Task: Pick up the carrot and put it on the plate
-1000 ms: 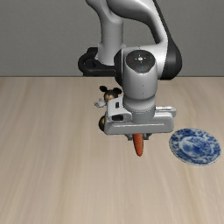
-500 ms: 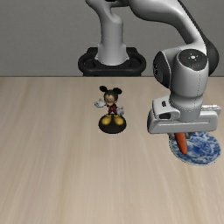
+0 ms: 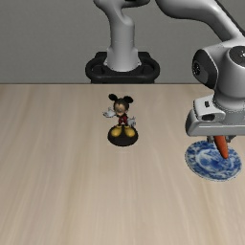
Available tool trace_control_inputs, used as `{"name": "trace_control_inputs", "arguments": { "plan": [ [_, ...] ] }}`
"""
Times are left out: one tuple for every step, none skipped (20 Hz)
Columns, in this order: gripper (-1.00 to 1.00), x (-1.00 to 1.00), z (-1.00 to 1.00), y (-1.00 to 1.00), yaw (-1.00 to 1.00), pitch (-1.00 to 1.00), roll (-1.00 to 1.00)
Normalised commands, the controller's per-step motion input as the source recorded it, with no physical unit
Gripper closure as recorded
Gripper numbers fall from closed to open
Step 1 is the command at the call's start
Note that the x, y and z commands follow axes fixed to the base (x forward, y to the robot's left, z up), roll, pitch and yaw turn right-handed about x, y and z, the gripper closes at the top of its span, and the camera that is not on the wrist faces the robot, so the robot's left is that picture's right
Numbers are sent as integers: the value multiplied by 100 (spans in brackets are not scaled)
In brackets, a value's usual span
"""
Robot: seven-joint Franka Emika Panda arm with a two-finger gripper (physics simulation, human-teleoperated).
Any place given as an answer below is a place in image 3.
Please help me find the orange carrot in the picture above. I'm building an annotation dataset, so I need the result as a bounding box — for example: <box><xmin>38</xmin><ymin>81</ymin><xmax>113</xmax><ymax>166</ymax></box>
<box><xmin>213</xmin><ymin>135</ymin><xmax>230</xmax><ymax>160</ymax></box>

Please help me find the small toy figure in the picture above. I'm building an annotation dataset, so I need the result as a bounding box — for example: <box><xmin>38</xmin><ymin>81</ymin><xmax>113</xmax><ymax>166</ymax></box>
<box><xmin>102</xmin><ymin>93</ymin><xmax>139</xmax><ymax>147</ymax></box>

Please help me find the blue and white plate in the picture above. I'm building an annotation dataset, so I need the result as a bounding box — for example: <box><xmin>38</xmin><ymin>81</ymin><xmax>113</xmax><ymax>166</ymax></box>
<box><xmin>184</xmin><ymin>140</ymin><xmax>242</xmax><ymax>182</ymax></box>

